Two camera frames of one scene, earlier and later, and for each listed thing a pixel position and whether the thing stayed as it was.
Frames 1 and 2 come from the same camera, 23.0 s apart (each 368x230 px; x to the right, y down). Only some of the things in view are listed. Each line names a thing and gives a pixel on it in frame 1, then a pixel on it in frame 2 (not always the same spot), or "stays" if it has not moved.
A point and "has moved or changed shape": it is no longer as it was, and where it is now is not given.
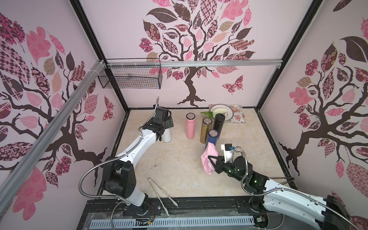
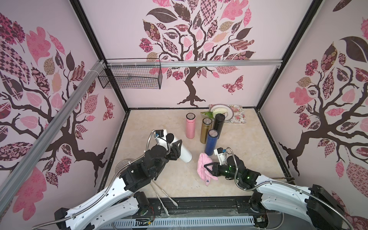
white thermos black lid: (166, 136) has moved or changed shape
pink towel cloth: (210, 150) has moved or changed shape
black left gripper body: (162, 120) -> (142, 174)
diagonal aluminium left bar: (14, 181) stays
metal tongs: (165, 208) stays
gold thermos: (206, 125) stays
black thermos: (218, 122) stays
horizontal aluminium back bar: (193, 62) stays
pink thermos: (190, 119) stays
